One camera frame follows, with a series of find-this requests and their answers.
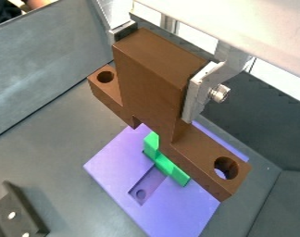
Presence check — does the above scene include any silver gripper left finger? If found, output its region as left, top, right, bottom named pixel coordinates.
left=91, top=0, right=138, bottom=44

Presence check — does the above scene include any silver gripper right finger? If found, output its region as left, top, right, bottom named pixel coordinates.
left=181, top=42, right=252, bottom=123

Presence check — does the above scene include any brown T-shaped block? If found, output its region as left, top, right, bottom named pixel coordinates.
left=89, top=28, right=251, bottom=201

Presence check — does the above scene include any purple base board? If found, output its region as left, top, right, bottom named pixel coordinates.
left=82, top=119, right=251, bottom=237

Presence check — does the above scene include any green U-shaped block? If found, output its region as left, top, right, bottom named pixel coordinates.
left=142, top=131, right=192, bottom=187

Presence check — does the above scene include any black bracket block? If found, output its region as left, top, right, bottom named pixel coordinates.
left=0, top=181, right=50, bottom=237

